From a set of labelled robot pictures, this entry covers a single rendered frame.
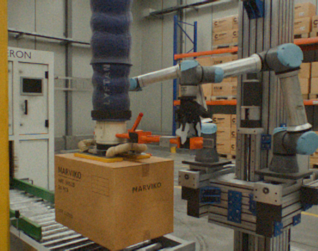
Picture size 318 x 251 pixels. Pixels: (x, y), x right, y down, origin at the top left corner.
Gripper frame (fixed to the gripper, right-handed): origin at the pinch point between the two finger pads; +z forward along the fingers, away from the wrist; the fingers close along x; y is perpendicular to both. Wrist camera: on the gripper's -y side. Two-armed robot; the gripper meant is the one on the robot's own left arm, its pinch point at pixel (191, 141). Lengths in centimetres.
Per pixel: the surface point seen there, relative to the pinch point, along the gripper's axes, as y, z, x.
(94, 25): 59, -58, 12
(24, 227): 121, 63, 26
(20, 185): 239, 61, -18
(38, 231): 100, 60, 26
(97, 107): 59, -15, 10
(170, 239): 42, 63, -29
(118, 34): 50, -53, 4
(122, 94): 50, -22, 0
